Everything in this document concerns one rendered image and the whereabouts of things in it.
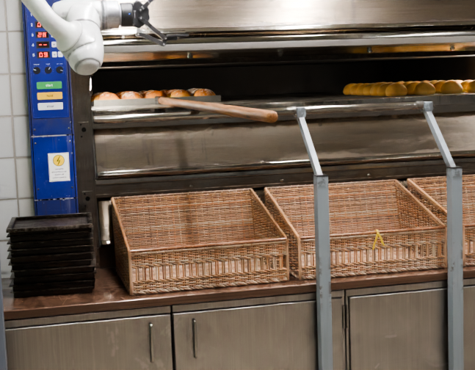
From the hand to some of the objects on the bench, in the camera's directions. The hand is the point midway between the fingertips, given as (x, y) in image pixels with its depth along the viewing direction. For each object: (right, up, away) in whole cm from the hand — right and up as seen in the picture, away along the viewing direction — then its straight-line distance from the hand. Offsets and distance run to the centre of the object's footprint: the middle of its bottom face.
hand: (183, 13), depth 292 cm
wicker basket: (+118, -80, +66) cm, 157 cm away
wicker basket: (+3, -87, +40) cm, 96 cm away
